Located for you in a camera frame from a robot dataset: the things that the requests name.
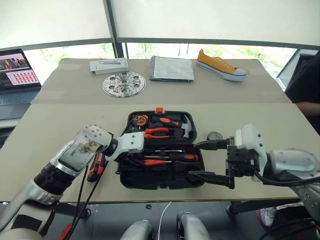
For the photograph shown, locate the grey tape roll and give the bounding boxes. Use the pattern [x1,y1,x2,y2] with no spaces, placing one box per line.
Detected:
[206,131,224,142]

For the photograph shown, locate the grey pink shoe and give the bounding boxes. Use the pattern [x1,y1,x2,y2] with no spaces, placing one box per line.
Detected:
[255,206,278,228]

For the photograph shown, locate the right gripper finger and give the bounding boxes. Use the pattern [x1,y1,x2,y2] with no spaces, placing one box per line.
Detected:
[188,170,236,190]
[193,139,230,152]

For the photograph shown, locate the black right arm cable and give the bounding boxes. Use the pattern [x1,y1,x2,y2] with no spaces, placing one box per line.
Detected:
[252,169,320,188]

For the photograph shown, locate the open laptop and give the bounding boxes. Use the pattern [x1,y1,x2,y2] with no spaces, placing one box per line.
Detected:
[0,48,42,121]

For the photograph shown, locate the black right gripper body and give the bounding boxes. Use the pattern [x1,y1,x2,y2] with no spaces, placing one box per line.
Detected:
[225,136,259,179]

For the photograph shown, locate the yellow canvas sneaker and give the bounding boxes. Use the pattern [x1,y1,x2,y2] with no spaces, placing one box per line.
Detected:
[195,48,248,82]

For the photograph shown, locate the red cable connector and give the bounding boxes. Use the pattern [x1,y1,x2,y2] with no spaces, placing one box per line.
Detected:
[58,224,74,240]

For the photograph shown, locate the orange handled pliers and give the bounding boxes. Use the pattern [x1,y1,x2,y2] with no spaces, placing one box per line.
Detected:
[143,127,176,140]

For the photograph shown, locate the person in black shirt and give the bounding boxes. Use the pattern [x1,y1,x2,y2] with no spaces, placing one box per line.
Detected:
[284,51,320,144]

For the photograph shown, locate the dark window frame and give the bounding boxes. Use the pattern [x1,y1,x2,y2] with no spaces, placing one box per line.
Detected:
[0,0,320,61]

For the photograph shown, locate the screwdriver with black-orange handle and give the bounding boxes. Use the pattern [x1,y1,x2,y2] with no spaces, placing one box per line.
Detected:
[144,152,200,163]

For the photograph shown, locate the silver rounded robot leg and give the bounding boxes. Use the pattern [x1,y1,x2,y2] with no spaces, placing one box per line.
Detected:
[176,211,212,240]
[119,219,155,240]

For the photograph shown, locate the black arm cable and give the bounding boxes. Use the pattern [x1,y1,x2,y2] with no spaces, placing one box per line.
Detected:
[70,162,90,227]
[72,159,110,228]
[252,169,320,188]

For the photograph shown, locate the white roller blind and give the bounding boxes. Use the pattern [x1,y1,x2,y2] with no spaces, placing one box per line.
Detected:
[0,0,114,49]
[109,0,320,48]

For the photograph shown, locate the black plastic tool case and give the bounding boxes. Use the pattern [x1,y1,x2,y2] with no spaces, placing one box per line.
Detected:
[115,107,207,190]

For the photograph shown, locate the black orange tape measure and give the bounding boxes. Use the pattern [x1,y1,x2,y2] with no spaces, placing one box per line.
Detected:
[133,114,150,126]

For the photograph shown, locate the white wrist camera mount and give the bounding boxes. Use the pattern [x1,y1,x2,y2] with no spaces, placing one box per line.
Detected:
[234,123,268,183]
[104,131,146,162]

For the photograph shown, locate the thin white cable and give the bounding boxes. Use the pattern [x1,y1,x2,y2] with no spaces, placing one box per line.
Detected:
[157,200,174,240]

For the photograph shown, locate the round perforated metal plate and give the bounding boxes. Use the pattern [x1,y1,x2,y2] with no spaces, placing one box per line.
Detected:
[101,71,147,99]

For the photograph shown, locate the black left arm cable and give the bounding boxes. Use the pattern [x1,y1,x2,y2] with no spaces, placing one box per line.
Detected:
[70,162,90,227]
[72,159,110,228]

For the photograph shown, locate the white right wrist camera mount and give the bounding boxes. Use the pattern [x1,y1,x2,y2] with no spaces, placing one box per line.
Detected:
[234,123,268,183]

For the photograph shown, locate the orange black utility knife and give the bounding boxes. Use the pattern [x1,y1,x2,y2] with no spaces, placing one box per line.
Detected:
[86,152,107,183]

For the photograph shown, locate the small orange screwdriver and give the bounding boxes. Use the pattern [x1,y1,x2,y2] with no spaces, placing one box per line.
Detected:
[141,159,173,167]

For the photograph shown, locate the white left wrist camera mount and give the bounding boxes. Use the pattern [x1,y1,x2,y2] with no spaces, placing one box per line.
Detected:
[104,131,146,162]

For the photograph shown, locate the flat white box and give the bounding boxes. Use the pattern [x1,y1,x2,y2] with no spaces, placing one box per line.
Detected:
[89,57,130,76]

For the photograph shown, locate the hammer with orange-black handle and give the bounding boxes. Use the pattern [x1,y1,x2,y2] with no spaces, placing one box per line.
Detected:
[149,114,195,139]

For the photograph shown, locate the grey bagged paper stack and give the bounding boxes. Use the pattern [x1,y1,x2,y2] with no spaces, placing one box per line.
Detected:
[148,55,196,84]

